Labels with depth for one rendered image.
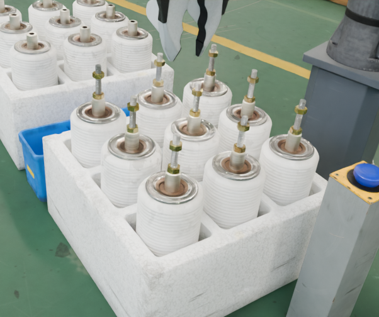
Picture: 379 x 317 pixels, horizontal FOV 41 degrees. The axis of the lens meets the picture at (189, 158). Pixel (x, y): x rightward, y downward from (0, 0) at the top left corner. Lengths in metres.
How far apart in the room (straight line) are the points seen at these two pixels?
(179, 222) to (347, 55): 0.55
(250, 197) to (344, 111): 0.41
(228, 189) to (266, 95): 0.86
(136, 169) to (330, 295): 0.34
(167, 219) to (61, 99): 0.51
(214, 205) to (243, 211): 0.05
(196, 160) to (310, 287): 0.27
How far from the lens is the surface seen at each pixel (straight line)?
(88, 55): 1.16
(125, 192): 0.81
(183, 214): 0.70
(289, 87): 1.67
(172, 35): 0.59
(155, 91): 0.93
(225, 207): 0.78
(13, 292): 0.94
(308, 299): 0.84
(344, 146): 1.15
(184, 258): 0.73
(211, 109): 0.98
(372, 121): 1.14
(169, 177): 0.71
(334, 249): 0.75
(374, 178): 0.70
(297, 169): 0.84
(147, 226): 0.73
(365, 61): 1.09
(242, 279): 0.86
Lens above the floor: 0.70
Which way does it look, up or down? 34 degrees down
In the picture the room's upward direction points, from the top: 7 degrees clockwise
